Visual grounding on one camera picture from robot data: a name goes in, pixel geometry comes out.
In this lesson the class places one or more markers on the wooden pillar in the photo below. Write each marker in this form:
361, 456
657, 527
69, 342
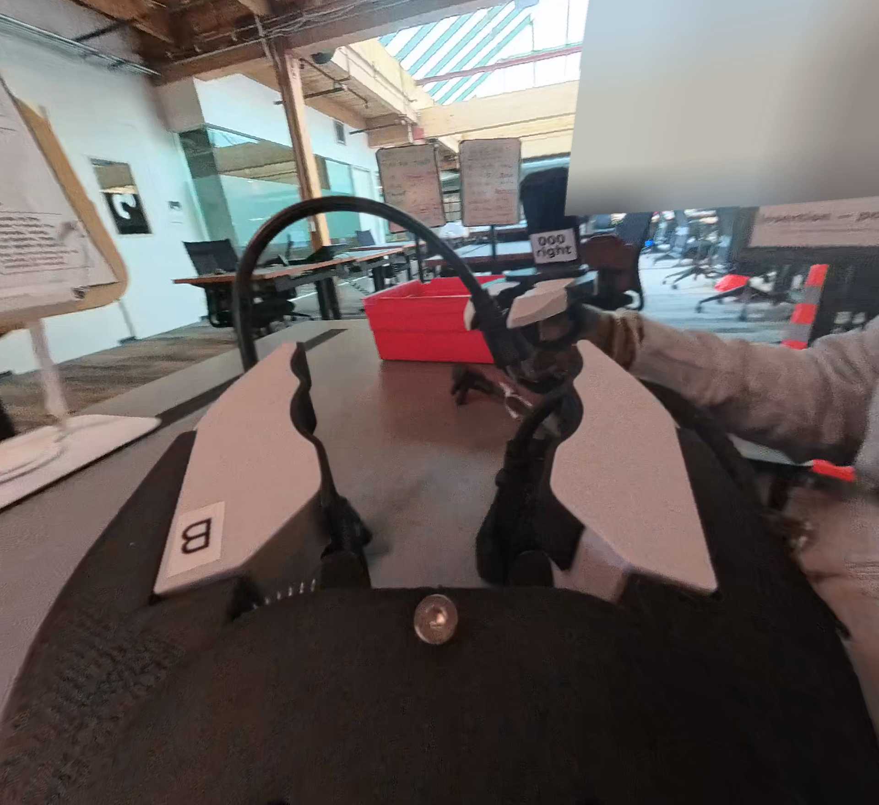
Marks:
299, 132

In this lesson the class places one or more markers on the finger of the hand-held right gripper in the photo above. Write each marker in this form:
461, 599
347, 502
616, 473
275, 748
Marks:
539, 305
471, 317

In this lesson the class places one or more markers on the orange striped post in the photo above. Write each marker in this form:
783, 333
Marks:
805, 310

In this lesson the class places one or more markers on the white printed sign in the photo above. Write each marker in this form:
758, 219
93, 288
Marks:
810, 228

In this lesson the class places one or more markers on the wooden clipboard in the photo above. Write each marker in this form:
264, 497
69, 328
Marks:
104, 290

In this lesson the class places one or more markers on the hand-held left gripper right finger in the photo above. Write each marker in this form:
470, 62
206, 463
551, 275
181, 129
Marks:
632, 475

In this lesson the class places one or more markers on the red plastic bin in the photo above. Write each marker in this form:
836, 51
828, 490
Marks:
419, 324

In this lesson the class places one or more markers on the wooden office desk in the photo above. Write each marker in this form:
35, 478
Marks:
275, 271

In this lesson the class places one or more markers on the clear stand with white base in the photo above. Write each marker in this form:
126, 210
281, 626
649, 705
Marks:
103, 434

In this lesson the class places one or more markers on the black chair back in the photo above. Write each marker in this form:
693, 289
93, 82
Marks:
546, 200

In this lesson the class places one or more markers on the person's right hand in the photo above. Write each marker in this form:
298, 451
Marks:
614, 334

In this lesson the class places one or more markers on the printed paper sheet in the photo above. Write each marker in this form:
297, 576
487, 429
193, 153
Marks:
34, 214

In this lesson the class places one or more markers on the brown chair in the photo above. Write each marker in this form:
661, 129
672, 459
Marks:
614, 269

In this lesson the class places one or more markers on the black office chair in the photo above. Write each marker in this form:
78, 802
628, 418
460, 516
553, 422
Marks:
213, 259

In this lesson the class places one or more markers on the red office chair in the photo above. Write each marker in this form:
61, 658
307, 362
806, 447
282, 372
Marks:
731, 283

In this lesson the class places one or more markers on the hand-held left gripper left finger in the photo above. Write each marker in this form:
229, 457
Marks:
247, 461

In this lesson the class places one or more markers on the black and white wall sign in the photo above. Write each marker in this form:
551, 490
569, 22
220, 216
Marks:
130, 214

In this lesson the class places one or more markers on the written whiteboard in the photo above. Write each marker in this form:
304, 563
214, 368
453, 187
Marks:
489, 180
412, 183

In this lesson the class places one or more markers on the person's right forearm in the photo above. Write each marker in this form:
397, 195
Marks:
741, 379

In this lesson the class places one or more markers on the small red object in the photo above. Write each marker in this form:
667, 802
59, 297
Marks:
832, 470

